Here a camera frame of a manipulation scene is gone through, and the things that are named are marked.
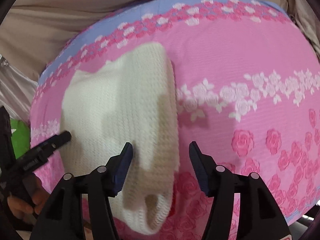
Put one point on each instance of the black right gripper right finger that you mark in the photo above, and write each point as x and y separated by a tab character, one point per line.
260	216

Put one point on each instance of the pink floral bed sheet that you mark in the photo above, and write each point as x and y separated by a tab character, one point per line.
285	152

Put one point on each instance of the beige curtain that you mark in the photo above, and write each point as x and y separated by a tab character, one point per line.
62	12

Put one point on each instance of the person's left hand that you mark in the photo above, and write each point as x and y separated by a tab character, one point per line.
21	209

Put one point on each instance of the green object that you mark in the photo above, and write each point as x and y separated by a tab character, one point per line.
20	137

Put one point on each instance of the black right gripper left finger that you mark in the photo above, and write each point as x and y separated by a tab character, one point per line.
61	217

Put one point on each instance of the white striped knit sweater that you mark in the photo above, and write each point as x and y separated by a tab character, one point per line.
130	99

